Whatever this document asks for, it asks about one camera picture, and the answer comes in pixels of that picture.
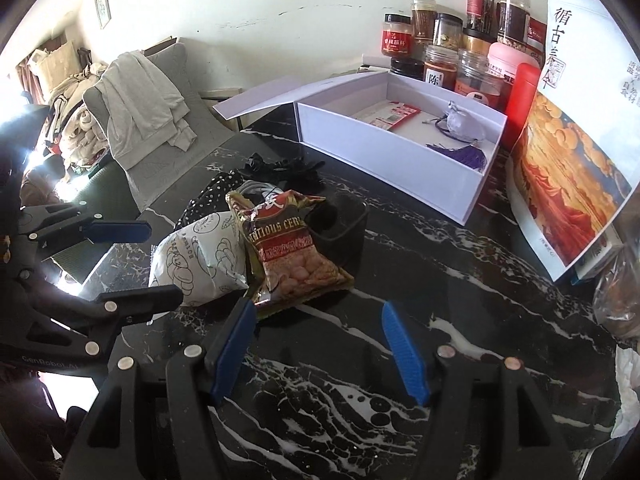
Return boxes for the clear jar of brown sticks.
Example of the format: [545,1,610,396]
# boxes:
[411,0,443,46]

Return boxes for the pile of clothes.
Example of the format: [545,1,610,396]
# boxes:
[27,40,108,171]

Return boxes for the red packet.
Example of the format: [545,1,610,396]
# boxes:
[357,101,423,133]

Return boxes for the clear jar dark contents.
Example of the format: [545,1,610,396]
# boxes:
[455,50,501,108]

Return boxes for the white tissue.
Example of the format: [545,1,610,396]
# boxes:
[612,345,640,441]

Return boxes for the tall clear jar red label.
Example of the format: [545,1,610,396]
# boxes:
[466,0,501,36]

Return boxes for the grey chair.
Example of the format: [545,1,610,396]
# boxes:
[82,40,251,211]

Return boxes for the white gift box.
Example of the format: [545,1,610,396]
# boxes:
[212,71,508,226]

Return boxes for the cardboard box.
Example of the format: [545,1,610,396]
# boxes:
[142,36,178,56]

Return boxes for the white bread packet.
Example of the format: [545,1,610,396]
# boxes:
[148,211,249,307]

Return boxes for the brown snack packet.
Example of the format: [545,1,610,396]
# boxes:
[226,190,355,318]

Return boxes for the black lidded jar yellow contents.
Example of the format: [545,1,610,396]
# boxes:
[432,12,463,51]

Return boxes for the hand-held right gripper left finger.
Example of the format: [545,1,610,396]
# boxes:
[65,297,258,480]

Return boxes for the orange powder jar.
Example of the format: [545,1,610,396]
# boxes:
[422,45,460,92]

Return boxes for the pink lidded jar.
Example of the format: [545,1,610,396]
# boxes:
[487,41,538,116]

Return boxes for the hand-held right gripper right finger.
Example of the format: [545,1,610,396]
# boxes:
[381,301,583,480]

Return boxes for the white garment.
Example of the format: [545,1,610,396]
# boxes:
[95,51,198,170]

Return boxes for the large white printed bag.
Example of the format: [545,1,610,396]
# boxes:
[507,0,640,283]

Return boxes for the black polka dot pouch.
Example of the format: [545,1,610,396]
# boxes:
[177,170,246,228]

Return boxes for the small black cup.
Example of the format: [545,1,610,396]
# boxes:
[305,195,371,273]

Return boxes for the red canister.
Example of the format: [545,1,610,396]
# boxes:
[502,61,542,151]

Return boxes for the red packaging box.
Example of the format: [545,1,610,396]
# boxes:
[525,16,548,53]

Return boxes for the red label sauce jar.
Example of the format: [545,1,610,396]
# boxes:
[382,12,413,58]

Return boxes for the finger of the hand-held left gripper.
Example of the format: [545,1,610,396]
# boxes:
[15,269,184,358]
[19,200,152,262]

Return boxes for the black hair tie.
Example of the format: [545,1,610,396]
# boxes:
[242,156,326,191]

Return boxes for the clear jar of grains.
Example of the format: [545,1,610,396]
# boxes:
[497,0,532,46]

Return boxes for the person's left forearm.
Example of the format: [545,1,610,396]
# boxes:
[0,360,96,480]

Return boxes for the clear plastic bag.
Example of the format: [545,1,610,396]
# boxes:
[592,245,640,346]

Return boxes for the dark jar black lid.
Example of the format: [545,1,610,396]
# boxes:
[390,56,426,81]

